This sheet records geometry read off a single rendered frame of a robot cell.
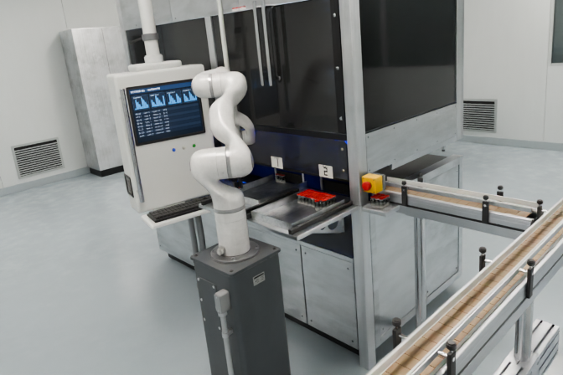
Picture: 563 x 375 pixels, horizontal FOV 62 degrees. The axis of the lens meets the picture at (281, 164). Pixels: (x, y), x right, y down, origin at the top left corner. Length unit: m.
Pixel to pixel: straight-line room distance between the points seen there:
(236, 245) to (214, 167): 0.31
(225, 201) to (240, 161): 0.16
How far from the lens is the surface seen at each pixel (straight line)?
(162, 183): 2.66
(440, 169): 2.74
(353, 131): 2.07
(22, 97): 7.04
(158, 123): 2.59
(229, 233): 1.77
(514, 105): 6.69
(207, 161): 1.69
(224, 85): 1.93
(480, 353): 1.31
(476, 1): 6.79
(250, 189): 2.51
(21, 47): 7.06
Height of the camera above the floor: 1.65
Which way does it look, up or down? 15 degrees down
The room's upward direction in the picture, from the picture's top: 6 degrees counter-clockwise
